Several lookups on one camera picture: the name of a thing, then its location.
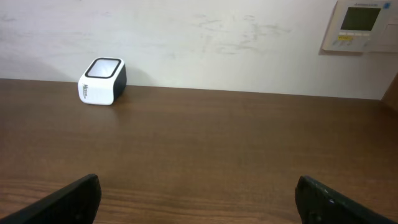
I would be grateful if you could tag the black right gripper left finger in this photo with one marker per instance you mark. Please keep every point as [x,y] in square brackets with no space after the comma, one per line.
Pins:
[76,203]

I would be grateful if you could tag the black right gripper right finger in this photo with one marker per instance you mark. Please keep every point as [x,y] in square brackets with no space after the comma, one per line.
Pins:
[317,203]

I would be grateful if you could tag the beige wall control panel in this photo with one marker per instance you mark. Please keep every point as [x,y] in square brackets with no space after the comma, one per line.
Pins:
[360,26]

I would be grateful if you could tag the white barcode scanner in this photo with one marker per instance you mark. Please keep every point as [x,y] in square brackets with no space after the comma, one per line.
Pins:
[103,81]

